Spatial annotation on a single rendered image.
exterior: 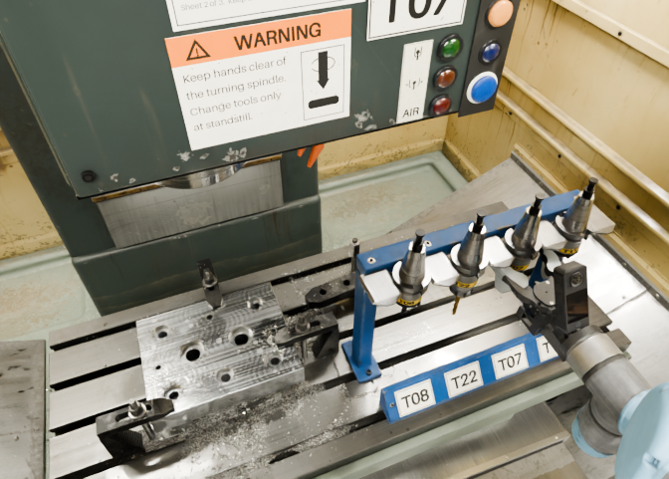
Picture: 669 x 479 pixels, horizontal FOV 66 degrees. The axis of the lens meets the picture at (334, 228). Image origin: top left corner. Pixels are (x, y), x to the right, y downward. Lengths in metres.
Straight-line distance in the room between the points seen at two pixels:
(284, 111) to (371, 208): 1.44
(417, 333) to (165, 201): 0.69
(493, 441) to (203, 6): 1.08
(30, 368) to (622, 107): 1.65
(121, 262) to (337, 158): 0.87
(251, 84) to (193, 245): 1.06
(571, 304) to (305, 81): 0.59
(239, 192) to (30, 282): 0.84
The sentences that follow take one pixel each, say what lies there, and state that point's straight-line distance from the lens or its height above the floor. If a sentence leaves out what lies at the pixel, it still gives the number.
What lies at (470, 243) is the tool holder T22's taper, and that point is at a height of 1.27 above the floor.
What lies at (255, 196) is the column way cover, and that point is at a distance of 1.41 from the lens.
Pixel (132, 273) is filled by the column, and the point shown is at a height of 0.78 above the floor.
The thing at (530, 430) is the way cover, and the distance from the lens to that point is 1.33.
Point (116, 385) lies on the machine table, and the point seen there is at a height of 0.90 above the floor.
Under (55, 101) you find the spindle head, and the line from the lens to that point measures 0.46.
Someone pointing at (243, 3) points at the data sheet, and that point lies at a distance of 0.44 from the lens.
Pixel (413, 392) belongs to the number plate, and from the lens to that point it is 1.06.
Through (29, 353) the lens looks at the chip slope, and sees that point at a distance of 1.67.
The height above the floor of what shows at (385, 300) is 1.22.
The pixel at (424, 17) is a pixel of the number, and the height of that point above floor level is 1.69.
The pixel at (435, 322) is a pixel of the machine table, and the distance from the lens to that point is 1.22.
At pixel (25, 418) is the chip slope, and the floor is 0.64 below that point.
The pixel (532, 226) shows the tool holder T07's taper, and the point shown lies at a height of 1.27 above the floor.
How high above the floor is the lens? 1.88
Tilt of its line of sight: 45 degrees down
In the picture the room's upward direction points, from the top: straight up
